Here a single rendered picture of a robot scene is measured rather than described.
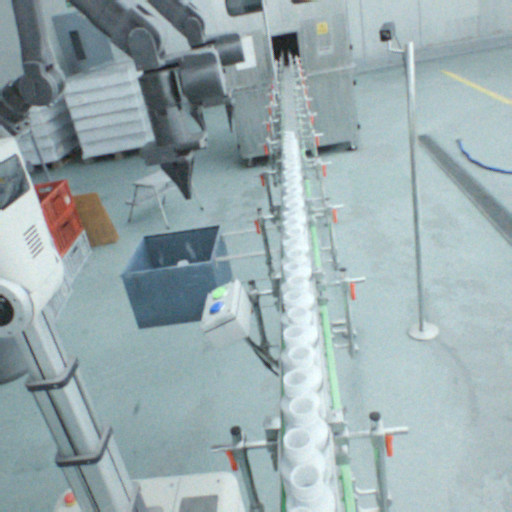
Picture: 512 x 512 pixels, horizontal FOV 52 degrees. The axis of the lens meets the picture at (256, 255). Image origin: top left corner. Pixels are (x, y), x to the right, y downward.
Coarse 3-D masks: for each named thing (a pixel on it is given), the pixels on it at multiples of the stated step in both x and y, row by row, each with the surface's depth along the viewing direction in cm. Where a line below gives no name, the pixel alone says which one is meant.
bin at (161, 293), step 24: (144, 240) 200; (168, 240) 200; (192, 240) 199; (216, 240) 183; (144, 264) 196; (168, 264) 204; (192, 264) 169; (216, 264) 175; (144, 288) 174; (168, 288) 174; (192, 288) 174; (216, 288) 173; (144, 312) 179; (168, 312) 178; (192, 312) 178
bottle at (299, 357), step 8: (296, 352) 84; (304, 352) 84; (296, 360) 81; (304, 360) 81; (312, 360) 83; (296, 368) 82; (304, 368) 82; (312, 368) 83; (312, 376) 83; (320, 376) 83; (312, 384) 82; (320, 384) 83; (320, 392) 84; (320, 400) 84
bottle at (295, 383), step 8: (288, 376) 79; (296, 376) 79; (304, 376) 78; (288, 384) 76; (296, 384) 80; (304, 384) 76; (288, 392) 77; (296, 392) 76; (304, 392) 77; (312, 392) 79; (288, 400) 78; (288, 408) 78; (320, 408) 80; (288, 416) 78; (320, 416) 79; (288, 424) 79
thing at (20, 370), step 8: (0, 344) 286; (8, 344) 289; (0, 352) 287; (8, 352) 290; (16, 352) 293; (0, 360) 289; (8, 360) 291; (16, 360) 294; (0, 368) 291; (8, 368) 293; (16, 368) 296; (24, 368) 299; (0, 376) 293; (8, 376) 295; (16, 376) 297; (0, 384) 296
